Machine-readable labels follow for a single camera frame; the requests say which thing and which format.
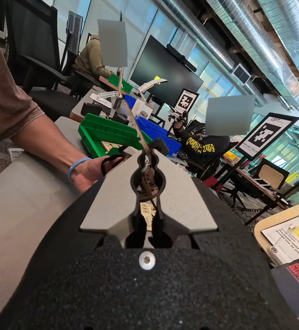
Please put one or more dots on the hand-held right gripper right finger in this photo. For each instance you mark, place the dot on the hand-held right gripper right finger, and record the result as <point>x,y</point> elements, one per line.
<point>183,203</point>

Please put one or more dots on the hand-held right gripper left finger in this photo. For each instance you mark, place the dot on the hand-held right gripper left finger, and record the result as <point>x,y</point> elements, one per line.
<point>110,203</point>

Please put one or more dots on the long notched wooden strip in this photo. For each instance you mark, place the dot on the long notched wooden strip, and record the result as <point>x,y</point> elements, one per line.
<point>136,126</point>

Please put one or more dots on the wooden gear model assembly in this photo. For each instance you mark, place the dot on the wooden gear model assembly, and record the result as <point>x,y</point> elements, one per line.
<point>146,192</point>

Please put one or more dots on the white toy robot arm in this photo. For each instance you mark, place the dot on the white toy robot arm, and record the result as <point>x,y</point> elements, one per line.
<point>105,96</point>

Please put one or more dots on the person's left forearm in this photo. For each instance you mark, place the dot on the person's left forearm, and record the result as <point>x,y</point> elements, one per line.
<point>43,136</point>

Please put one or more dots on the person's left hand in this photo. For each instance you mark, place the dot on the person's left hand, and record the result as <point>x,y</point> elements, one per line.
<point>87,175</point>

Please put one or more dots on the large blue plastic bin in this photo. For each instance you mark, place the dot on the large blue plastic bin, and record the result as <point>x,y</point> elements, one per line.
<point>159,134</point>

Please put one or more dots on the laser-cut plywood sheet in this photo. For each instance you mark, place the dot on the laser-cut plywood sheet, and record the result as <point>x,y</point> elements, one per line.
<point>110,147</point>
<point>148,214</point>

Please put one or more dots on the white picture card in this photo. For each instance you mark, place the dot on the white picture card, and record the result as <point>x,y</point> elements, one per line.
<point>141,109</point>

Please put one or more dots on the blue wristband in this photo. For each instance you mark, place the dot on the blue wristband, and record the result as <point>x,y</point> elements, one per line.
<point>75,167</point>

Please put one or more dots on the small blue plastic bin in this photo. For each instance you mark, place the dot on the small blue plastic bin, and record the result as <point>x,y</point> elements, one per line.
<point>130,101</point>

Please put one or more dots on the large green plastic bin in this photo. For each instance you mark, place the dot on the large green plastic bin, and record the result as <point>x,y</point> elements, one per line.
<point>105,129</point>

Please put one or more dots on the small green plastic bin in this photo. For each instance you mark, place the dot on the small green plastic bin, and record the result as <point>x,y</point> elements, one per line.
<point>122,83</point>

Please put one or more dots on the upright wooden stick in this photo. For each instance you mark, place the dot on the upright wooden stick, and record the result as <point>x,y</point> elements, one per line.
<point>120,80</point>

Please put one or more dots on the small black box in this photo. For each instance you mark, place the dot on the small black box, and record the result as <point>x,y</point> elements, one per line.
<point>91,108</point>

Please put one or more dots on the tan-backed office chair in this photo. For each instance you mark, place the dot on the tan-backed office chair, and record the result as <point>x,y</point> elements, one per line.
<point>270,174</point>

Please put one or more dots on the black-framed marker tag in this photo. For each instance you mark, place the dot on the black-framed marker tag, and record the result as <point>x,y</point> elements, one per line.
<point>265,134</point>

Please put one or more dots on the white paper sheet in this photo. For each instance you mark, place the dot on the white paper sheet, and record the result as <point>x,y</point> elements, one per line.
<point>16,153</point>

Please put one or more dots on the printed instruction sheet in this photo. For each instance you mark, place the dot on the printed instruction sheet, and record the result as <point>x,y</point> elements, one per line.
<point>291,237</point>

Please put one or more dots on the black office chair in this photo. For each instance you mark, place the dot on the black office chair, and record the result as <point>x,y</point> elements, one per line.
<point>36,51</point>

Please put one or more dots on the brown jacket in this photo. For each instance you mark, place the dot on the brown jacket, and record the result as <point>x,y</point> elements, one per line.
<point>2,90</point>

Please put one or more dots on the large black wall screen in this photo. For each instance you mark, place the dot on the large black wall screen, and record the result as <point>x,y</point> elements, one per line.
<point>162,69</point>

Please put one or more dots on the black camera bar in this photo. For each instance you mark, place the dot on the black camera bar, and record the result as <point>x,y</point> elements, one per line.
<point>181,58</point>

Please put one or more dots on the silver ventilation duct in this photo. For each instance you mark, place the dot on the silver ventilation duct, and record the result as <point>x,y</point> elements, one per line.
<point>268,46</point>
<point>203,43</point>

